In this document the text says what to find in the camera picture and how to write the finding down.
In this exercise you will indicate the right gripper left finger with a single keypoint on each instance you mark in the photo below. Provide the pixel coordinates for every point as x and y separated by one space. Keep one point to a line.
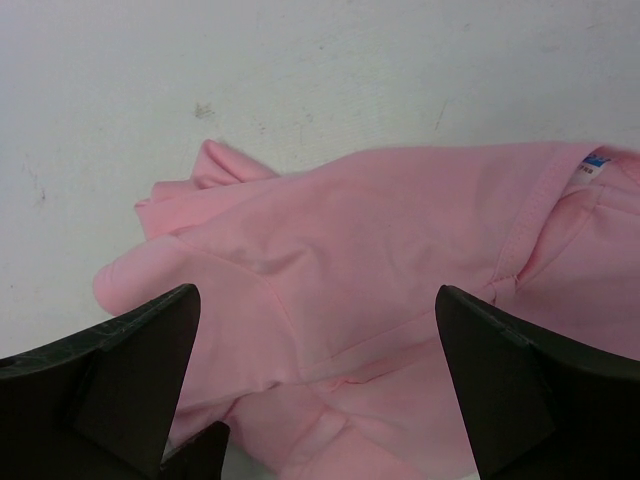
99 404

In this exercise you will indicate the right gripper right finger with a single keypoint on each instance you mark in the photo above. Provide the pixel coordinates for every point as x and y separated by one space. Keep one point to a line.
537 404

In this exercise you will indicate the pink t shirt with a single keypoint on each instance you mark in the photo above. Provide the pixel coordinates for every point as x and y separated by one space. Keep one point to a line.
317 343

